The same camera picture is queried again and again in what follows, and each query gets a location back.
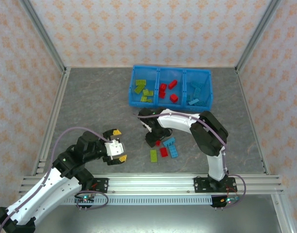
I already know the small circuit board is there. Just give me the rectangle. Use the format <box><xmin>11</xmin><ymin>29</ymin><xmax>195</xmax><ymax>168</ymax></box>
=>
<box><xmin>220</xmin><ymin>196</ymin><xmax>240</xmax><ymax>204</ymax></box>
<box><xmin>74</xmin><ymin>194</ymin><xmax>96</xmax><ymax>204</ymax></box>

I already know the blue plastic bin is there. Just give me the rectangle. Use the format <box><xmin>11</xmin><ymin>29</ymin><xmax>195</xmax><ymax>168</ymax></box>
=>
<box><xmin>128</xmin><ymin>64</ymin><xmax>161</xmax><ymax>109</ymax></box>
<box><xmin>183</xmin><ymin>68</ymin><xmax>214</xmax><ymax>110</ymax></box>
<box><xmin>157</xmin><ymin>67</ymin><xmax>187</xmax><ymax>110</ymax></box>

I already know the grey metal panel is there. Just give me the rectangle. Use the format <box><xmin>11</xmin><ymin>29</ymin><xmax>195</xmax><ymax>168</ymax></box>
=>
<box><xmin>7</xmin><ymin>194</ymin><xmax>292</xmax><ymax>233</ymax></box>

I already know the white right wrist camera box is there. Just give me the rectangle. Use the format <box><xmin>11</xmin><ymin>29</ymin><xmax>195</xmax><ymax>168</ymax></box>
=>
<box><xmin>141</xmin><ymin>120</ymin><xmax>153</xmax><ymax>133</ymax></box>

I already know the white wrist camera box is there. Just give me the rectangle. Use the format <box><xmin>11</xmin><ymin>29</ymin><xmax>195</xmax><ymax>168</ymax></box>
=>
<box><xmin>104</xmin><ymin>139</ymin><xmax>126</xmax><ymax>157</ymax></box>
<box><xmin>141</xmin><ymin>120</ymin><xmax>153</xmax><ymax>133</ymax></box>

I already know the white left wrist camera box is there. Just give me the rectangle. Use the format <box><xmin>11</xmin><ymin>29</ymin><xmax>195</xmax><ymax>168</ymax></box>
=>
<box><xmin>104</xmin><ymin>139</ymin><xmax>126</xmax><ymax>157</ymax></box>

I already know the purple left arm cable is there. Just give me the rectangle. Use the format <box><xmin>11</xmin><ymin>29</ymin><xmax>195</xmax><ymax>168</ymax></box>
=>
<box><xmin>0</xmin><ymin>126</ymin><xmax>113</xmax><ymax>233</ymax></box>

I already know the aluminium front rail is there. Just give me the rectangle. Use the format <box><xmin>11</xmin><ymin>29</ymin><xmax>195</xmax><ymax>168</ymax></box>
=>
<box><xmin>18</xmin><ymin>173</ymin><xmax>285</xmax><ymax>195</ymax></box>

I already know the aluminium side rail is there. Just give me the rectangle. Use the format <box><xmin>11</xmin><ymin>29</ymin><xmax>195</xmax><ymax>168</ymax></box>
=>
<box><xmin>31</xmin><ymin>67</ymin><xmax>71</xmax><ymax>175</ymax></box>
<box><xmin>235</xmin><ymin>69</ymin><xmax>270</xmax><ymax>175</ymax></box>

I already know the white slotted cable duct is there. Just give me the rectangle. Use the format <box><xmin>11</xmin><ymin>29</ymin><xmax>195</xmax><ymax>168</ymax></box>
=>
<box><xmin>29</xmin><ymin>195</ymin><xmax>218</xmax><ymax>206</ymax></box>

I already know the aluminium corner post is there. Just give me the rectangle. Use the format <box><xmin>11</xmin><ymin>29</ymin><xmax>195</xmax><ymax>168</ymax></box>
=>
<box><xmin>18</xmin><ymin>0</ymin><xmax>68</xmax><ymax>73</ymax></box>
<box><xmin>235</xmin><ymin>0</ymin><xmax>284</xmax><ymax>73</ymax></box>

